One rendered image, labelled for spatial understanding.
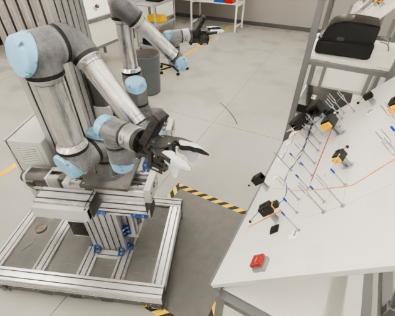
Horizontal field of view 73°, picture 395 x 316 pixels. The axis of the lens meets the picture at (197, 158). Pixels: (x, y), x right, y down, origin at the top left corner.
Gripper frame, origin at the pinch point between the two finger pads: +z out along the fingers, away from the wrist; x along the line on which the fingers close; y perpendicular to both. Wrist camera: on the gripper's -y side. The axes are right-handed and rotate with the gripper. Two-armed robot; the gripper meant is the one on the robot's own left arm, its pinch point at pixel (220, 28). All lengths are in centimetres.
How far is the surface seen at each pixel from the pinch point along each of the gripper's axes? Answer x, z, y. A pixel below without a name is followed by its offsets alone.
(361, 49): 44, 68, 0
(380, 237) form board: 138, -12, -2
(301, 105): 34, 51, 42
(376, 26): 44, 70, -12
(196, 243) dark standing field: 59, -29, 151
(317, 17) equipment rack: 28, 44, -13
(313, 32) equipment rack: 29, 44, -5
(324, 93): 25, 77, 42
